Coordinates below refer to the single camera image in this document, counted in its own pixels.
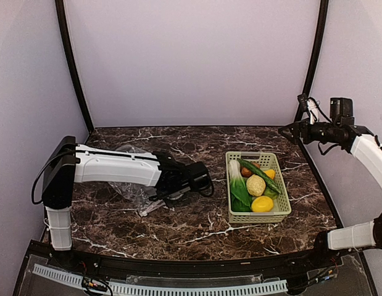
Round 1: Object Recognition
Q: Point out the right black frame post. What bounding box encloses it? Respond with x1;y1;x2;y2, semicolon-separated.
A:
294;0;330;123

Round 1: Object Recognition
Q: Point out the left black frame post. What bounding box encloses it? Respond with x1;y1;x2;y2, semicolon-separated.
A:
54;0;94;134

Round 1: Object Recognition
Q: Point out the clear dotted zip top bag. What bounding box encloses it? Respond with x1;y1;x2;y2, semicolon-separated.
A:
106;144;164;216

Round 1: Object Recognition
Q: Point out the yellow lemon toy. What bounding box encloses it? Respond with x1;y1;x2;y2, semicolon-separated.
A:
251;195;274;213

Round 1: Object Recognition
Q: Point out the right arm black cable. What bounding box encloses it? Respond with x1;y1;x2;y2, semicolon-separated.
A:
310;98;382;157

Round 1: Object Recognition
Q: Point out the green cucumber toy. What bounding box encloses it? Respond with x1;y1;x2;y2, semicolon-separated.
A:
237;158;282;194

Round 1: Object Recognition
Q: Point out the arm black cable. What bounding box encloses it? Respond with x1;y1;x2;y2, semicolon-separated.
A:
310;98;382;157
31;147;80;206

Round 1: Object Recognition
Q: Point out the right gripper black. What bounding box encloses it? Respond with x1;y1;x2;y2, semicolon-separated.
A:
279;117;339;145

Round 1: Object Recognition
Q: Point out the orange yellow pepper toy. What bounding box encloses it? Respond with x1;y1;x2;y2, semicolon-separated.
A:
264;169;276;179

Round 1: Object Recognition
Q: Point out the white slotted cable duct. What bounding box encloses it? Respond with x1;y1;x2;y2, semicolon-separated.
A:
32;264;288;295

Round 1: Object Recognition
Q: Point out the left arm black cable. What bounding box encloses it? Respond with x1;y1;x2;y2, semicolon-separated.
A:
31;147;80;206

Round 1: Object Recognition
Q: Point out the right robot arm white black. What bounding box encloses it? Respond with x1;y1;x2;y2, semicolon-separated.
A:
279;94;382;268

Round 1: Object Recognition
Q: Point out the pale green plastic basket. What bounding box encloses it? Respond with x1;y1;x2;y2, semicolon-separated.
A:
226;151;292;223

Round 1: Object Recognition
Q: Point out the black frame post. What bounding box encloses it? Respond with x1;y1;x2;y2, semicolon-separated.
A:
54;0;94;134
294;0;330;123

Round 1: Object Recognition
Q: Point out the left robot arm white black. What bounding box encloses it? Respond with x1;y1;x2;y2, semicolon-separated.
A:
39;136;214;269

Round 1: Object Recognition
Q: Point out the brown potato toy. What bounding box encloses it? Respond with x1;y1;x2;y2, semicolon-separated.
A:
241;162;260;178

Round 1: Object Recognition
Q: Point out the bok choy toy green white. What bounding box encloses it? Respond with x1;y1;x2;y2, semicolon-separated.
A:
228;160;252;212

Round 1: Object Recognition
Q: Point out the beige wrinkled round food toy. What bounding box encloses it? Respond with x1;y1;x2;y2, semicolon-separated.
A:
246;175;266;197

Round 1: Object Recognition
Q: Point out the black front rail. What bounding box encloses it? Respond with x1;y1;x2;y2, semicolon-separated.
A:
27;240;350;278

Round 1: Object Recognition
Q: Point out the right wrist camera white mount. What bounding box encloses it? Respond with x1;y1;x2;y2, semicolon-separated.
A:
297;94;319;125

